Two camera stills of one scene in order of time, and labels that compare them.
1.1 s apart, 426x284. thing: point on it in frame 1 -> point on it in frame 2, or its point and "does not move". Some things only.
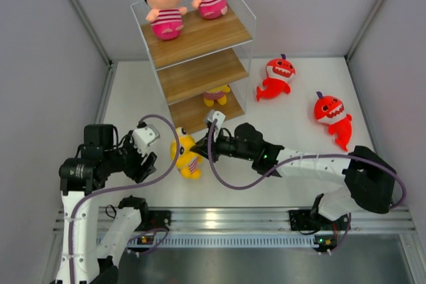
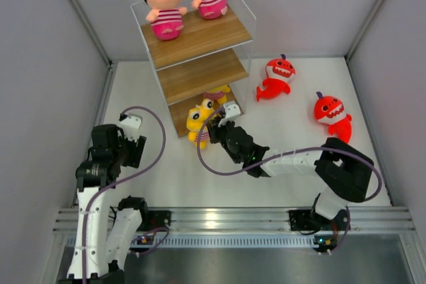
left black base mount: [156, 219] does not move
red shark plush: [329, 110] does not move
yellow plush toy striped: [216, 94] does not move
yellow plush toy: [188, 161] -> [196, 123]
